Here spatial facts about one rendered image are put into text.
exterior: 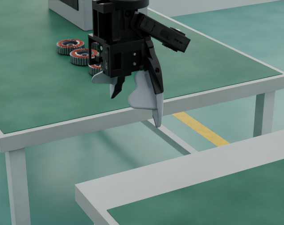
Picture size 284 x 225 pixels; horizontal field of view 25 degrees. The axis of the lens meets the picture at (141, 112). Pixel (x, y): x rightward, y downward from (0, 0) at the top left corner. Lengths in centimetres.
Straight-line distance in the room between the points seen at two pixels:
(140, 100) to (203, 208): 62
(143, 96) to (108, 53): 9
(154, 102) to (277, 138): 97
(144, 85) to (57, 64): 150
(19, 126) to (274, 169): 78
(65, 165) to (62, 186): 21
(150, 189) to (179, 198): 9
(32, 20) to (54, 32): 22
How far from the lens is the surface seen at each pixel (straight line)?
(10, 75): 243
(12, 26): 303
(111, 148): 349
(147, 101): 101
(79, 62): 248
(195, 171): 174
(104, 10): 98
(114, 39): 100
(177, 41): 106
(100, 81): 111
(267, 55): 498
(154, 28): 103
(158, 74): 101
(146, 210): 157
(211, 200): 161
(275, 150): 188
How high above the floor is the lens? 160
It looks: 24 degrees down
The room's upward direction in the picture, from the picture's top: straight up
